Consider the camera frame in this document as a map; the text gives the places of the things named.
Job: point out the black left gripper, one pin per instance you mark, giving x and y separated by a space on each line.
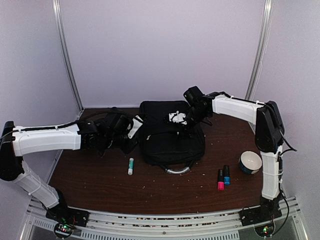
127 148

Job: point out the black student backpack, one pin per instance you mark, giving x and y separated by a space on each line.
163 142

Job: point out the blue capped black highlighter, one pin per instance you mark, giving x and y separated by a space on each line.
226 175

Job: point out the pink capped black highlighter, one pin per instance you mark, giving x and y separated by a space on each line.
220 180

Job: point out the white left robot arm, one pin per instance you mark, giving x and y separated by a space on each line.
17 141

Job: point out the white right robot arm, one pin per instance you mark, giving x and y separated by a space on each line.
269 134

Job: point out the blue white ceramic bowl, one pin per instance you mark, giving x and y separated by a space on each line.
250 162

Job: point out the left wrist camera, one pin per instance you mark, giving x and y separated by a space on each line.
114 124

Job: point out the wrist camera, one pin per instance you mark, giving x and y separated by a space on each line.
193 95
114 124

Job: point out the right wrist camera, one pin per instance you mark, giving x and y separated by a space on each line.
193 95

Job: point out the right aluminium corner post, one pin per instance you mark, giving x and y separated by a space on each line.
260 51

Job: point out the aluminium corner post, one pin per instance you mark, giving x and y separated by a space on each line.
56 4
260 51

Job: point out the left aluminium corner post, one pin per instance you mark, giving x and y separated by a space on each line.
56 4

